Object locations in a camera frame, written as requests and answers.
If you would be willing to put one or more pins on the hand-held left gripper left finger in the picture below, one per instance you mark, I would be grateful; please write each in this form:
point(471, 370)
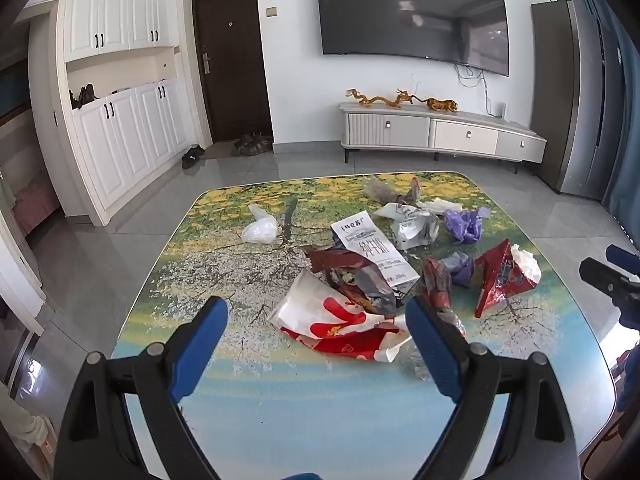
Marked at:
point(200, 350)

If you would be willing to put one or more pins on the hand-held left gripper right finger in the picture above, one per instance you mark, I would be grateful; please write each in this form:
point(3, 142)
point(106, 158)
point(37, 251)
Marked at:
point(432, 355)

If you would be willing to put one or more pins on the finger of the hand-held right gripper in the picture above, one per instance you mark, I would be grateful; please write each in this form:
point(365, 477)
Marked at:
point(602, 275)
point(622, 254)

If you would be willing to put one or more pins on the white tissue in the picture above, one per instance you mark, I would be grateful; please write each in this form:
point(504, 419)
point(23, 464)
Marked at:
point(527, 262)

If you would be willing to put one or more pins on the silver white printed bag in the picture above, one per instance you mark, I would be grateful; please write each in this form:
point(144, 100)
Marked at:
point(415, 227)

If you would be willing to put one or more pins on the clear plastic wrapper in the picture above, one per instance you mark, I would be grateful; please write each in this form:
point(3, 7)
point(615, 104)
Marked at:
point(452, 322)

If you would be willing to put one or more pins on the dark red wrapper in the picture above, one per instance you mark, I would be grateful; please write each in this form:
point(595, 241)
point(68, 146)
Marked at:
point(436, 282)

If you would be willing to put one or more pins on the grey plastic bag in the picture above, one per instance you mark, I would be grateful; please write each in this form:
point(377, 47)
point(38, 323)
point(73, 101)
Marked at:
point(372, 287)

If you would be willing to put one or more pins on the greyish purple plastic bag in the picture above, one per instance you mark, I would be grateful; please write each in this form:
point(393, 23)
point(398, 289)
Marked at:
point(457, 267)

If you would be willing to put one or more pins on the floral printed table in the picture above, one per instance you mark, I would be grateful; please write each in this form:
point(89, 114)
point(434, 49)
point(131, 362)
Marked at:
point(225, 260)

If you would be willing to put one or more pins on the red snack packet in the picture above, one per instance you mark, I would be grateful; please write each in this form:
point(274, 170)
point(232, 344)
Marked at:
point(500, 280)

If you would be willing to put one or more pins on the red and white plastic bag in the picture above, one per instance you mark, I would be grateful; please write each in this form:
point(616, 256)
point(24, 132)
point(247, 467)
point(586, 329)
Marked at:
point(330, 320)

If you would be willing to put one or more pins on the brown foil wrapper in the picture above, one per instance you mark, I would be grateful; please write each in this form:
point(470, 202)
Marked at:
point(335, 260)

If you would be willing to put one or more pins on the cream paper scrap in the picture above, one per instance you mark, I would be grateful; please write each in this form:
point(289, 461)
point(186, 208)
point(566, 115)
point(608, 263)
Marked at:
point(442, 205)

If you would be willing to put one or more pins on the grey refrigerator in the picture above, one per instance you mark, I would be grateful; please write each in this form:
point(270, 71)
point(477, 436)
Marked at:
point(560, 100)

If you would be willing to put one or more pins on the clear brown wrapper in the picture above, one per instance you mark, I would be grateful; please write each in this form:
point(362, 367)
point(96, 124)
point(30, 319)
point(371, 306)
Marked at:
point(380, 191)

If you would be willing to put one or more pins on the pair of black shoes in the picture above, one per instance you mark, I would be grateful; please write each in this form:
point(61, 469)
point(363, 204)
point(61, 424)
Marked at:
point(192, 156)

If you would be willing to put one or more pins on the white television cabinet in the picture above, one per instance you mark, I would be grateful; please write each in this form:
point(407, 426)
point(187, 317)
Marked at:
point(450, 132)

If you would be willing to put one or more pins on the pair of dark sandals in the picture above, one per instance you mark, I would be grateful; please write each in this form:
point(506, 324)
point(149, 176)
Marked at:
point(252, 144)

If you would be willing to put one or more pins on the white panelled hallway cabinet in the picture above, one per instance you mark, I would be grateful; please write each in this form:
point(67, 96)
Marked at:
point(125, 135)

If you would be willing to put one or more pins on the golden tiger figurine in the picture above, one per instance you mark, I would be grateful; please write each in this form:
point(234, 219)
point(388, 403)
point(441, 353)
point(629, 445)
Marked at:
point(442, 105)

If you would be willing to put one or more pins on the golden dragon figurine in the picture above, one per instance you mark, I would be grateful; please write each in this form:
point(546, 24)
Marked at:
point(367, 99)
point(400, 96)

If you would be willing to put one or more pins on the dark bag on cabinet shelf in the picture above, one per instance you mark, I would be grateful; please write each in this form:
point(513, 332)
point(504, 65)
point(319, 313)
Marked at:
point(85, 95)

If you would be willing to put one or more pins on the dark brown entrance door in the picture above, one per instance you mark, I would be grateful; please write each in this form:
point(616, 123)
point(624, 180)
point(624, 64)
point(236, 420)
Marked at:
point(230, 60)

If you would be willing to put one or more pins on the wall-mounted black television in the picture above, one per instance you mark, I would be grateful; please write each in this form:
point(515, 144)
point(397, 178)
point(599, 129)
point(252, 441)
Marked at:
point(415, 10)

